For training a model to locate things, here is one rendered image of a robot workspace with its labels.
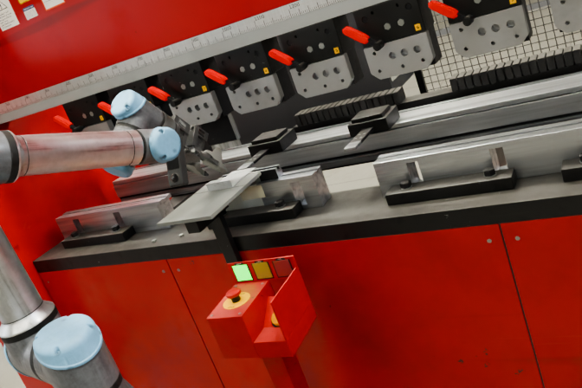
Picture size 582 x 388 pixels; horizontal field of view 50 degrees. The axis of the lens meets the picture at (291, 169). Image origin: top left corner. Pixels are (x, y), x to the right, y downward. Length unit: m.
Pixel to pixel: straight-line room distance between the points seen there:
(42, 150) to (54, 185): 1.21
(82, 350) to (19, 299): 0.18
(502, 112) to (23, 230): 1.59
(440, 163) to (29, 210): 1.45
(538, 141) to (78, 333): 1.02
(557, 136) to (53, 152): 1.02
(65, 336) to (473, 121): 1.12
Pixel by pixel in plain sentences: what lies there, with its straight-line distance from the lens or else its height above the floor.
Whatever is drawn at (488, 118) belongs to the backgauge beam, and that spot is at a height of 0.95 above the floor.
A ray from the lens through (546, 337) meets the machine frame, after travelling 1.56.
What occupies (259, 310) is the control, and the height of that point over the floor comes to 0.75.
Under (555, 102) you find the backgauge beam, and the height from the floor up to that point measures 0.96.
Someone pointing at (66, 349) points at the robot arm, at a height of 0.99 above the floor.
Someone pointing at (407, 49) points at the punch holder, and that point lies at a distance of 1.42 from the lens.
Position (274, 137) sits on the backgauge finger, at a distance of 1.90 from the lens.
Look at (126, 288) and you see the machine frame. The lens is 2.07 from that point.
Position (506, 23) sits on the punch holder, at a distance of 1.37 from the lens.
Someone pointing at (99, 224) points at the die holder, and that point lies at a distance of 2.19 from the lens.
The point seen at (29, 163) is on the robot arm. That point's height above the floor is 1.31.
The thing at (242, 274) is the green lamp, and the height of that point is 0.80.
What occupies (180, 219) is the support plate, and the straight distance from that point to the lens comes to 1.59.
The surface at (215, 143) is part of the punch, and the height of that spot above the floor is 1.11.
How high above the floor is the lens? 1.45
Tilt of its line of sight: 16 degrees down
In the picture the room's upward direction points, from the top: 20 degrees counter-clockwise
